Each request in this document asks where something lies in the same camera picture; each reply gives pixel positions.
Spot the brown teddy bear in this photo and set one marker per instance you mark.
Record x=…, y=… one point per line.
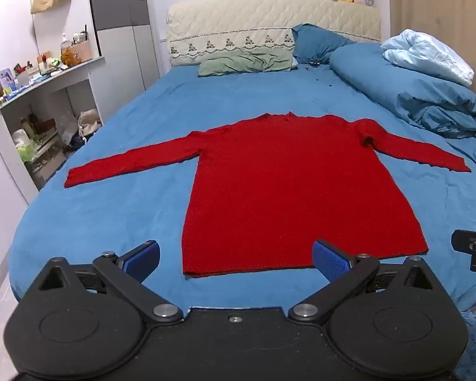
x=69, y=57

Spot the white wardrobe with grey band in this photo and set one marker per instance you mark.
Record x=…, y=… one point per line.
x=119, y=27

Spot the red knit sweater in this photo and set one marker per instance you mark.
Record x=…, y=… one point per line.
x=285, y=190

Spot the green pillow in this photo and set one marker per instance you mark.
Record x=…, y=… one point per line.
x=242, y=63

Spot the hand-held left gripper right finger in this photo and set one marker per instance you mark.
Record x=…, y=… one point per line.
x=330, y=260

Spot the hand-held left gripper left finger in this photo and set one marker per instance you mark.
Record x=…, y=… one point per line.
x=144, y=257

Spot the woven basket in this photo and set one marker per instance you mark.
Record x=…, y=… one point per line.
x=83, y=50

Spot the white shelf unit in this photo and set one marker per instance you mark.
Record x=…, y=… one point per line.
x=69, y=79

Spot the light blue blanket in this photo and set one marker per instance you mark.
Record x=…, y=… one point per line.
x=424, y=53

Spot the white pump bottle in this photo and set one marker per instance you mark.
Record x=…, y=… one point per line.
x=64, y=41

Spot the blue pillow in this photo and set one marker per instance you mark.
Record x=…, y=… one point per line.
x=315, y=43

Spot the white cloth bag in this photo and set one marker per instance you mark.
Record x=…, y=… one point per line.
x=89, y=121

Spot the green tissue pack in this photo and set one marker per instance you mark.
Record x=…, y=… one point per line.
x=25, y=151

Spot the beige quilted headboard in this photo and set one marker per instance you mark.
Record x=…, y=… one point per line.
x=238, y=20

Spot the blue duvet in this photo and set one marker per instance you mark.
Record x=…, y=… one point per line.
x=400, y=87

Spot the bed with blue sheet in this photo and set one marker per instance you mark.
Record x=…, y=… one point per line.
x=142, y=127

